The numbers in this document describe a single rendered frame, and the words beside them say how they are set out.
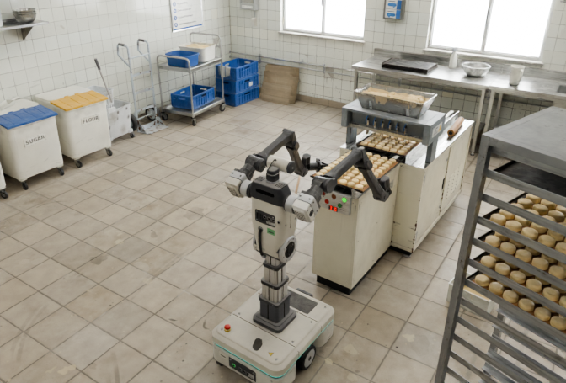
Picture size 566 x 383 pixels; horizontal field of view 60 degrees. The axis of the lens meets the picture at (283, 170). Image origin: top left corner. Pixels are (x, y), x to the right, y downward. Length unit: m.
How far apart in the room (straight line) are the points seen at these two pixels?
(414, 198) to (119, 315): 2.32
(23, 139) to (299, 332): 3.57
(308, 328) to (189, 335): 0.84
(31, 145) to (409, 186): 3.74
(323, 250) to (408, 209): 0.79
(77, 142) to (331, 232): 3.37
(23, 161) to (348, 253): 3.50
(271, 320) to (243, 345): 0.23
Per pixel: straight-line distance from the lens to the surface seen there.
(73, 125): 5.85
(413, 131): 3.82
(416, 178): 3.85
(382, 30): 7.16
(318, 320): 3.17
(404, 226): 4.07
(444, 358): 2.22
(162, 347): 3.45
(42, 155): 5.71
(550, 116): 2.00
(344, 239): 3.49
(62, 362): 3.54
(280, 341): 3.03
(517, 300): 1.99
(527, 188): 1.73
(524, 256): 1.87
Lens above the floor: 2.39
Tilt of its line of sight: 26 degrees down
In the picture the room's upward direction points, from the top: straight up
